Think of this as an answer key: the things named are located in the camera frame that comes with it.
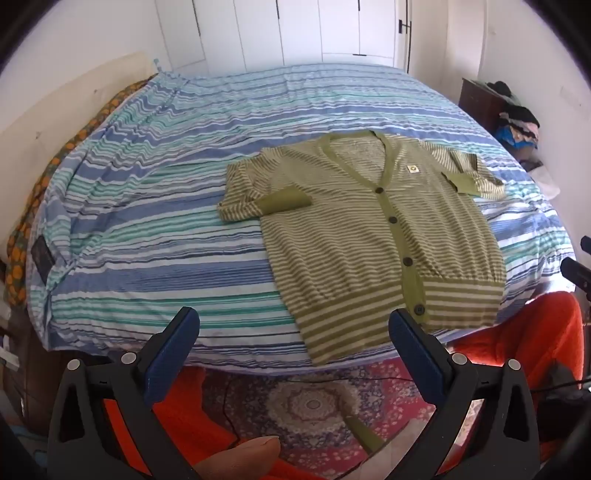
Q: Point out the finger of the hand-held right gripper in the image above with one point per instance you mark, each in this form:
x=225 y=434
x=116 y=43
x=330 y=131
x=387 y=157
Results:
x=576 y=274
x=586 y=244

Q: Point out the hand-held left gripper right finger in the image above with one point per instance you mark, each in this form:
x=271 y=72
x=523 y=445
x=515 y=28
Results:
x=418 y=355

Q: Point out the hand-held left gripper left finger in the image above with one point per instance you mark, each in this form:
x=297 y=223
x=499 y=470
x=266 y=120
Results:
x=171 y=355

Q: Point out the green striped cardigan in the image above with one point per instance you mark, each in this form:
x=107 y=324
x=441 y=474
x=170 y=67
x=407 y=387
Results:
x=341 y=240

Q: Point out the pile of clothes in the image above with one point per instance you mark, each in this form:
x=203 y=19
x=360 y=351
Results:
x=519 y=124

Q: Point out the red patterned rug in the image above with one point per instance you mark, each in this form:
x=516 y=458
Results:
x=314 y=406

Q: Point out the blue green striped bed sheet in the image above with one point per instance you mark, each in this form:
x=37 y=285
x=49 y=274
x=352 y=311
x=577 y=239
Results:
x=161 y=221

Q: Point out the dark fabric label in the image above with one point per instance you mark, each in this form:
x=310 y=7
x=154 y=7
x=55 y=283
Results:
x=44 y=256

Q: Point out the orange patterned cloth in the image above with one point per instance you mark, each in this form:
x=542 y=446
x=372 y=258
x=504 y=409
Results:
x=21 y=267

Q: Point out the dark wooden nightstand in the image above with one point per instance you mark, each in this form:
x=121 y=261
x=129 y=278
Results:
x=480 y=104

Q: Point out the white wardrobe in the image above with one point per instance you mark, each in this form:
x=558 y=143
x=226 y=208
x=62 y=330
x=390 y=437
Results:
x=277 y=32

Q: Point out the dark wooden bed frame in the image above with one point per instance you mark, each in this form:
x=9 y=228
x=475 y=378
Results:
x=32 y=383

